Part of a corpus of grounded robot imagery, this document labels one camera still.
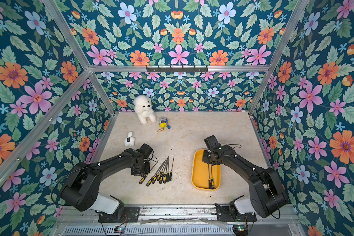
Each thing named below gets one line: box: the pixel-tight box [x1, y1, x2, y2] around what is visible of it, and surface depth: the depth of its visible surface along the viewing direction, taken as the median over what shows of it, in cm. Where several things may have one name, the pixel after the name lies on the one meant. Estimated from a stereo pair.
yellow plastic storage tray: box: [191, 148, 222, 192], surface depth 87 cm
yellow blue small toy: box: [157, 117, 172, 133], surface depth 110 cm
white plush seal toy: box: [134, 94, 157, 125], surface depth 104 cm
